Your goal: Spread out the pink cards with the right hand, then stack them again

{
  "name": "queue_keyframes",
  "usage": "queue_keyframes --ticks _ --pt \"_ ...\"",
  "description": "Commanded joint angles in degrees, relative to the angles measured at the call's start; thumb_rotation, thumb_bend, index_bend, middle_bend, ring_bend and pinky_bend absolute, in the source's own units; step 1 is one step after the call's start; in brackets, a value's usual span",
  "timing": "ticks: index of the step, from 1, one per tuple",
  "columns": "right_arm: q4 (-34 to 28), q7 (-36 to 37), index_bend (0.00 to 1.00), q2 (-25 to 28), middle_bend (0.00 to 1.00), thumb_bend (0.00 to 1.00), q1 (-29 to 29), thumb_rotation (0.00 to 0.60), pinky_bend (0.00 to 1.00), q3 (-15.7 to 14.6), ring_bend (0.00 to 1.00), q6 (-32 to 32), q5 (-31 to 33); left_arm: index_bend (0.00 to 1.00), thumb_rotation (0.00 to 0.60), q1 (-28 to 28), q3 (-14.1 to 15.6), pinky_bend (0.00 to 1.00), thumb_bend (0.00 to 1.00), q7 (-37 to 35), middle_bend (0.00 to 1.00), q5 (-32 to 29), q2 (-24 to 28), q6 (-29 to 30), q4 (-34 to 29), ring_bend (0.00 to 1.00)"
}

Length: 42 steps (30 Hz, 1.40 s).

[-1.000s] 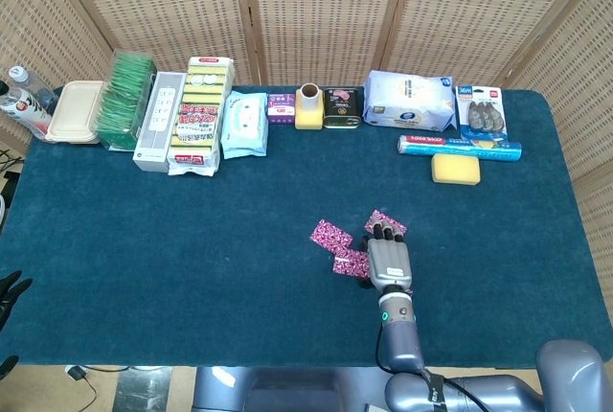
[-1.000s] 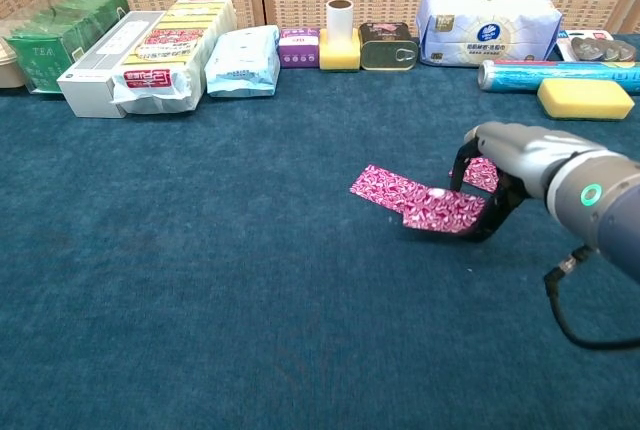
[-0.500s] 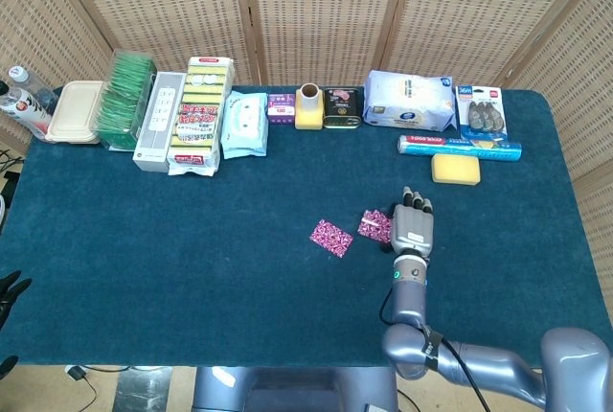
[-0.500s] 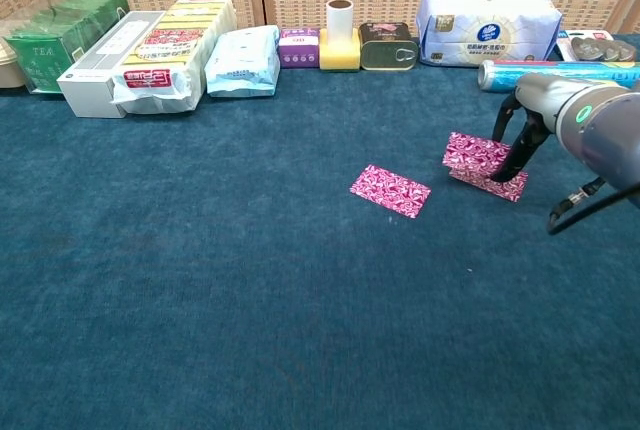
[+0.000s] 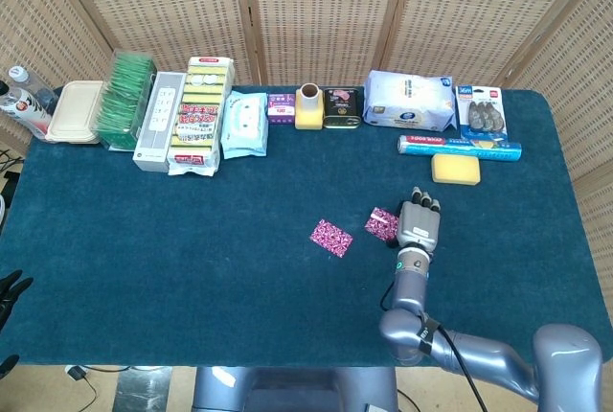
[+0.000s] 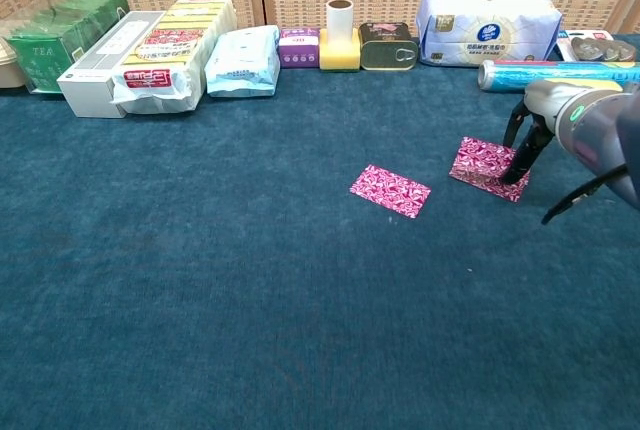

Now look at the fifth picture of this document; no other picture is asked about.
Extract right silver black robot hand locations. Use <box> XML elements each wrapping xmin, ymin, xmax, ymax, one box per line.
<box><xmin>386</xmin><ymin>186</ymin><xmax>442</xmax><ymax>255</ymax></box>

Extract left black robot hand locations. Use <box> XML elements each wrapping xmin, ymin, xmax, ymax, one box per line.
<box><xmin>0</xmin><ymin>269</ymin><xmax>34</xmax><ymax>378</ymax></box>

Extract pink patterned packet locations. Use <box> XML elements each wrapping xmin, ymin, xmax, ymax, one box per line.
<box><xmin>309</xmin><ymin>218</ymin><xmax>354</xmax><ymax>259</ymax></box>
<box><xmin>364</xmin><ymin>207</ymin><xmax>399</xmax><ymax>241</ymax></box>

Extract yellow sponge green scourer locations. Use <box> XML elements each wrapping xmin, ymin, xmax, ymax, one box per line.
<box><xmin>430</xmin><ymin>152</ymin><xmax>482</xmax><ymax>187</ymax></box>

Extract blue cling film roll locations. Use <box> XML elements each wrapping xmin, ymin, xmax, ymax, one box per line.
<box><xmin>397</xmin><ymin>133</ymin><xmax>523</xmax><ymax>164</ymax></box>

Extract lavender white tissue pack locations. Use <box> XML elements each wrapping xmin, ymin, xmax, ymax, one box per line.
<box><xmin>362</xmin><ymin>69</ymin><xmax>456</xmax><ymax>131</ymax></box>

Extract correction tape blister pack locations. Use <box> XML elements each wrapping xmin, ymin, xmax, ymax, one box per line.
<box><xmin>454</xmin><ymin>84</ymin><xmax>511</xmax><ymax>141</ymax></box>

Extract black gold meat tin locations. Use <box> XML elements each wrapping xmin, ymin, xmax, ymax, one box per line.
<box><xmin>323</xmin><ymin>86</ymin><xmax>363</xmax><ymax>130</ymax></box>

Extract white paper roll cardboard core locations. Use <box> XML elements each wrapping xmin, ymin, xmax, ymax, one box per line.
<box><xmin>299</xmin><ymin>84</ymin><xmax>321</xmax><ymax>116</ymax></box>

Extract spray bottles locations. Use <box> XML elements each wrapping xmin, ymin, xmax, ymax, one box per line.
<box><xmin>0</xmin><ymin>80</ymin><xmax>54</xmax><ymax>140</ymax></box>

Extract small purple box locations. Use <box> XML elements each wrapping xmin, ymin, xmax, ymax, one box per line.
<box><xmin>266</xmin><ymin>92</ymin><xmax>298</xmax><ymax>126</ymax></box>

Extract beige lidded food container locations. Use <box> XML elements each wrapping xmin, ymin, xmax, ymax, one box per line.
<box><xmin>45</xmin><ymin>80</ymin><xmax>105</xmax><ymax>146</ymax></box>

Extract teal table cloth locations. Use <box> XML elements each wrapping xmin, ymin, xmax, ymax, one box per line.
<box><xmin>0</xmin><ymin>84</ymin><xmax>608</xmax><ymax>369</ymax></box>

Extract light blue wet wipes pack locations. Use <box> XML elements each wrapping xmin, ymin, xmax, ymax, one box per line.
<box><xmin>220</xmin><ymin>90</ymin><xmax>269</xmax><ymax>160</ymax></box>

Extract white power strip box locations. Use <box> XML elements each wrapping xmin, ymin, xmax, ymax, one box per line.
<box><xmin>132</xmin><ymin>71</ymin><xmax>188</xmax><ymax>174</ymax></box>

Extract clear water bottle white cap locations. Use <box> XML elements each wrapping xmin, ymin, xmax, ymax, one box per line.
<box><xmin>8</xmin><ymin>65</ymin><xmax>58</xmax><ymax>111</ymax></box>

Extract blue-grey robot torso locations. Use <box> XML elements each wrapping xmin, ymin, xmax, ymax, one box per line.
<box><xmin>193</xmin><ymin>366</ymin><xmax>398</xmax><ymax>412</ymax></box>

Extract clear box green tea bags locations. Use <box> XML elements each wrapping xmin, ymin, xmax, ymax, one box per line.
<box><xmin>95</xmin><ymin>50</ymin><xmax>159</xmax><ymax>152</ymax></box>

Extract woven bamboo folding screen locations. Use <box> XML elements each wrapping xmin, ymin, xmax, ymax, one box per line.
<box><xmin>0</xmin><ymin>0</ymin><xmax>613</xmax><ymax>355</ymax></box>

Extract yellow sponge multipack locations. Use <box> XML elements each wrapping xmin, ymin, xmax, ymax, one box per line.
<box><xmin>167</xmin><ymin>56</ymin><xmax>236</xmax><ymax>177</ymax></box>

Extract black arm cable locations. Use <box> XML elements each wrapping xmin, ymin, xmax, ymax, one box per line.
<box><xmin>380</xmin><ymin>282</ymin><xmax>485</xmax><ymax>412</ymax></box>

